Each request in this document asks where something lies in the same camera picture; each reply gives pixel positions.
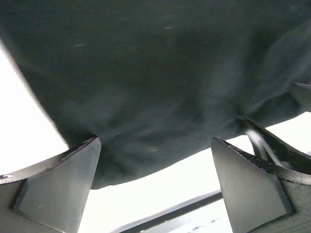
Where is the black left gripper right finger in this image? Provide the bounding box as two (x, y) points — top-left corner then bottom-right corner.
(211, 138), (311, 233)

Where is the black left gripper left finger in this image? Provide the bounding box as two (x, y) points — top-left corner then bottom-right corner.
(0, 137), (101, 233)

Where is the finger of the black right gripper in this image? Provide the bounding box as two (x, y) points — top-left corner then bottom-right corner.
(239, 117), (311, 174)
(290, 83), (311, 112)

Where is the black flower print t-shirt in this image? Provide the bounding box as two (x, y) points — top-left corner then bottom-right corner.
(0, 0), (311, 189)

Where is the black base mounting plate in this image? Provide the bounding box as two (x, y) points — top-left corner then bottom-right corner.
(111, 189), (223, 233)

